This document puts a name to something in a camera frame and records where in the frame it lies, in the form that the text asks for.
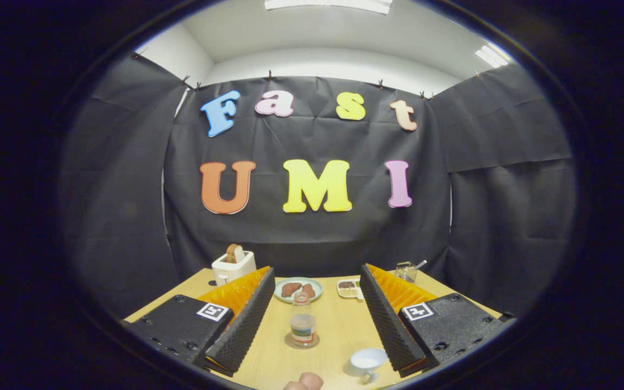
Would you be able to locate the bread slice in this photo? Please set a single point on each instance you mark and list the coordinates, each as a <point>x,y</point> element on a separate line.
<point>235,253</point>

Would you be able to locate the white divided dish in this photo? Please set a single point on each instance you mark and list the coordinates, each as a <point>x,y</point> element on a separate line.
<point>349,290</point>

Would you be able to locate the white cup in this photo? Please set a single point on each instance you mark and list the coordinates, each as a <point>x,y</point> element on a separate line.
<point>366,362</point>

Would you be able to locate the long ceiling light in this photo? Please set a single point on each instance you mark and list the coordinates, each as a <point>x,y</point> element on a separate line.
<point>328,4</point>

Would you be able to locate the white toaster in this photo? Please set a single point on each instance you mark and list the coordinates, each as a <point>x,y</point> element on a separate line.
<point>233,272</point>

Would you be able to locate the wooden table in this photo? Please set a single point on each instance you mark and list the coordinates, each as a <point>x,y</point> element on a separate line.
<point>333,325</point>

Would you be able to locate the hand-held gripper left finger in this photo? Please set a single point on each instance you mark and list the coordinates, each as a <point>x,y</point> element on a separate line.
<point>247,325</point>

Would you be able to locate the light green plate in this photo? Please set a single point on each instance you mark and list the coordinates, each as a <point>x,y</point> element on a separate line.
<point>317,292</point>

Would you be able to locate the clear juice bottle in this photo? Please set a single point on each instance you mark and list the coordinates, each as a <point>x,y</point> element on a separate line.
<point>303,327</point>

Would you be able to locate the brown round coaster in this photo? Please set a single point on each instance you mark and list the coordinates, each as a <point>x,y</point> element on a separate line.
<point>287,340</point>

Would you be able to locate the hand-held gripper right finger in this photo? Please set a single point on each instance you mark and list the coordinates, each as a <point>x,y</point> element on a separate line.
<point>390,327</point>

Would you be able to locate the silver utensil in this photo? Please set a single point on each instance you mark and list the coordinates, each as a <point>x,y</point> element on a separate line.
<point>420,264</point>

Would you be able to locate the brown meat patty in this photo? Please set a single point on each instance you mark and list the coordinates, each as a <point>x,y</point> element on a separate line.
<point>309,290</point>
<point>291,288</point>

